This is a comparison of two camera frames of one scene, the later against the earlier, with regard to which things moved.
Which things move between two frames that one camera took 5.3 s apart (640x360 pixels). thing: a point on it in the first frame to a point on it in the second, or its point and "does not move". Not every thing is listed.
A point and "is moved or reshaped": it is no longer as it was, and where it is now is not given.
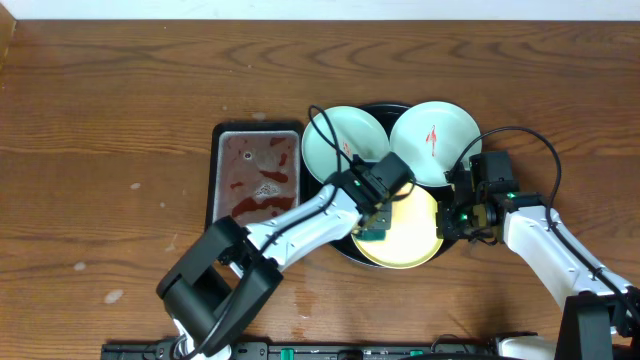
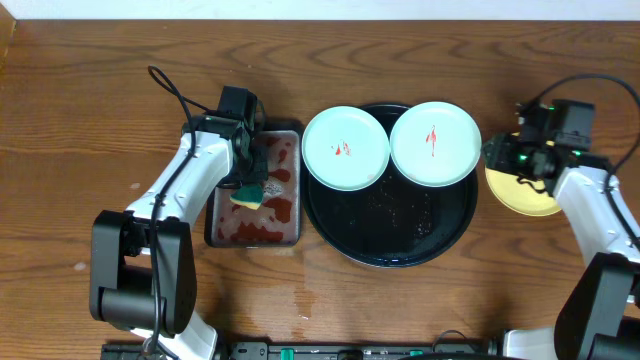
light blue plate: [431, 137] does not move
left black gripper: [379, 220] to [252, 167]
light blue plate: [357, 132] does not move
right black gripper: [447, 223] to [498, 157]
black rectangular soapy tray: [256, 171] does not move
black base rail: [310, 351] does not move
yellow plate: [411, 241] is moved or reshaped
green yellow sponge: [372, 235] to [248, 195]
